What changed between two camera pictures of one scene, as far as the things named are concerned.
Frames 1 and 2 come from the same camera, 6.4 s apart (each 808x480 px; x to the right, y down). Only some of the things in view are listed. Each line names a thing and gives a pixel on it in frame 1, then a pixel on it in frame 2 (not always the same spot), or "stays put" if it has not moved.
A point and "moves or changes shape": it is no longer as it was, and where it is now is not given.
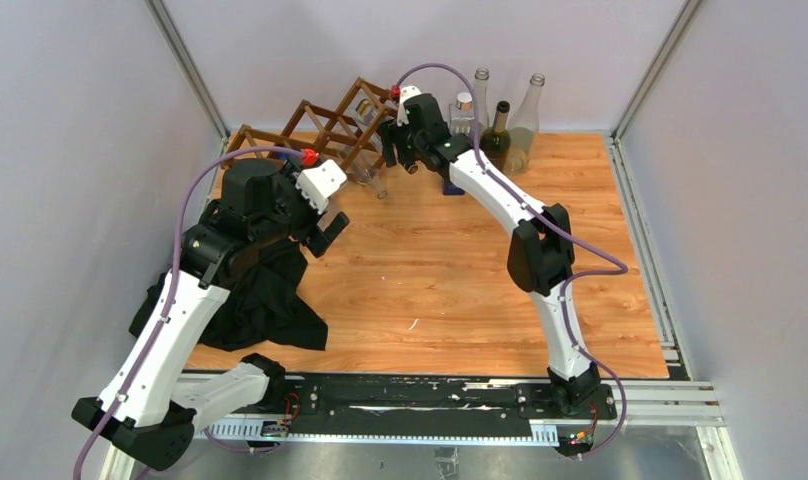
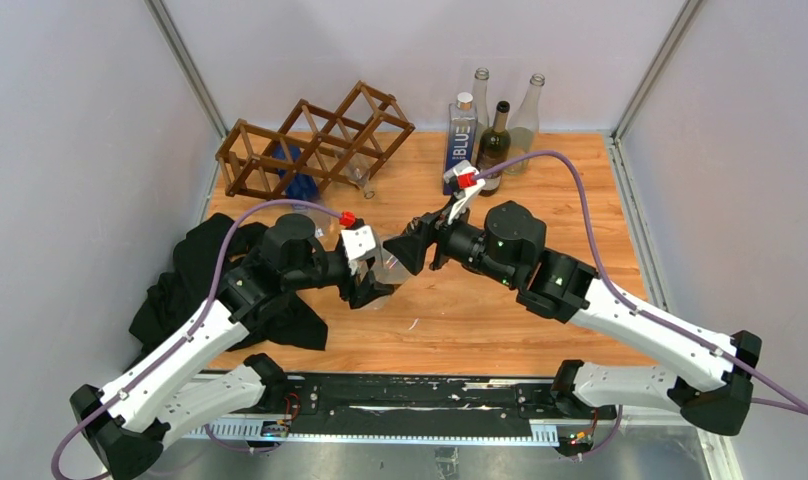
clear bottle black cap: [365, 107] → [386, 268]
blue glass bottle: [462, 120] stays put
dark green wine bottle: [495, 142] stays put
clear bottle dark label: [524, 127] stays put
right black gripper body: [402, 136] → [453, 241]
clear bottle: [365, 175] moves or changes shape
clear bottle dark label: [481, 81] stays put
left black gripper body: [303, 217] → [348, 284]
